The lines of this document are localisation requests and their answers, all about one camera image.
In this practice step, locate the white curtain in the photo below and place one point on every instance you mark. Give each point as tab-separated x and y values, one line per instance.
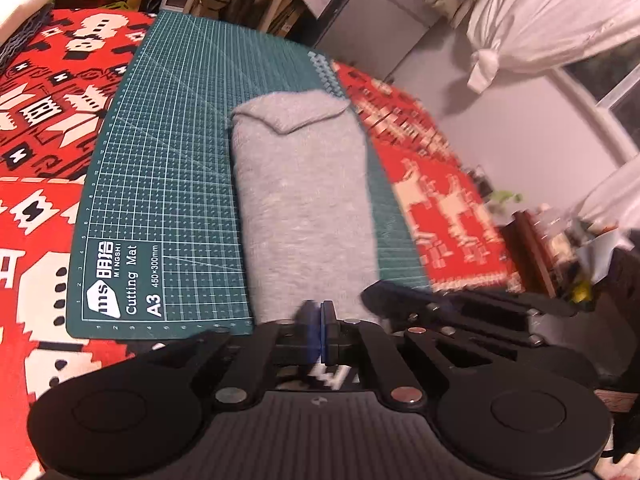
550	10
612	200

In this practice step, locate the green cutting mat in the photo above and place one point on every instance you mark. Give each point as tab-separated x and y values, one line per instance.
175	160

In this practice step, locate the grey knit sweater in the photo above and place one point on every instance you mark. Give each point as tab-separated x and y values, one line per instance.
300	200

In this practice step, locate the small dark pouch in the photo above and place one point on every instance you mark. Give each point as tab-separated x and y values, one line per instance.
481	180

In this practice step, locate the window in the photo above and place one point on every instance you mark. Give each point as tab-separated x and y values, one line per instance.
610	95

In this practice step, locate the folded dark striped cloth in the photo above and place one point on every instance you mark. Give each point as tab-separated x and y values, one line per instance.
25	42

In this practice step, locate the wooden side table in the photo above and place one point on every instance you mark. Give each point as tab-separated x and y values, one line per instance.
530	255

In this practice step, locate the folded cream cloth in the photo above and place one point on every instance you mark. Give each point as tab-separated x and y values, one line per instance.
20	5

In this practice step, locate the red patterned blanket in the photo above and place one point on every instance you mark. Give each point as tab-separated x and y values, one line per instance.
50	135

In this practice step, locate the small green plant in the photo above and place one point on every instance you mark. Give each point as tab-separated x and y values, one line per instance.
506	199

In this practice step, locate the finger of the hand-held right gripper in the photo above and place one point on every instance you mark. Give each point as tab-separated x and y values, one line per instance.
475	335
395	300

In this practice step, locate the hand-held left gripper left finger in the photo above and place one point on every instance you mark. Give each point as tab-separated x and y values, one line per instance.
312	332

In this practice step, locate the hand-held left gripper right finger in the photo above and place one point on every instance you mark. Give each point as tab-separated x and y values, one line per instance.
327	330

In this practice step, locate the grey refrigerator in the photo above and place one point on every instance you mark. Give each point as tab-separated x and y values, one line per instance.
365	25

